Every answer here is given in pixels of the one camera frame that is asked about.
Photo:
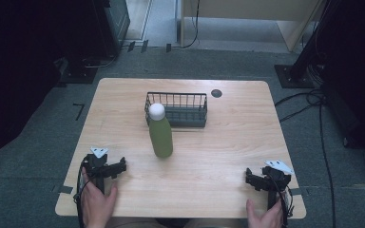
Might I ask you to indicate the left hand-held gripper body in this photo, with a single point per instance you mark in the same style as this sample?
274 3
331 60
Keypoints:
97 164

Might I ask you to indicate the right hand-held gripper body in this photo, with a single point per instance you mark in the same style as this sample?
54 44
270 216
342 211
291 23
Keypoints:
275 179

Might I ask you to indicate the green bottle with white cap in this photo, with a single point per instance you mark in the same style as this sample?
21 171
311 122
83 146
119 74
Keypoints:
160 133

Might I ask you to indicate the person's right hand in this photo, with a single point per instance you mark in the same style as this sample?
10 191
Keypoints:
264 217

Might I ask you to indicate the person's left hand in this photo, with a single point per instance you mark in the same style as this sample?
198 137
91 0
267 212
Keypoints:
97 202

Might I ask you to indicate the dark stand base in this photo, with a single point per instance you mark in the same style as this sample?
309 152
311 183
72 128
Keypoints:
79 72

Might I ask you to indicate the dark curtain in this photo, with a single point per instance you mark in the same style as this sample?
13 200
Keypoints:
358 69
15 63

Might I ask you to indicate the dark cabinet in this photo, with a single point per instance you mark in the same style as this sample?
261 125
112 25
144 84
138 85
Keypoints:
114 25

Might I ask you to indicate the black metal stand pole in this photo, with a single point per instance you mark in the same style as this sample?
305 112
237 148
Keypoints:
310 41

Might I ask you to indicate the light wooden partition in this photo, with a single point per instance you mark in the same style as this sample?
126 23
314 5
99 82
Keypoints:
253 9

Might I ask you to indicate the black stand base plate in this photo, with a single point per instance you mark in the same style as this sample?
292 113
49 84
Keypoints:
293 80

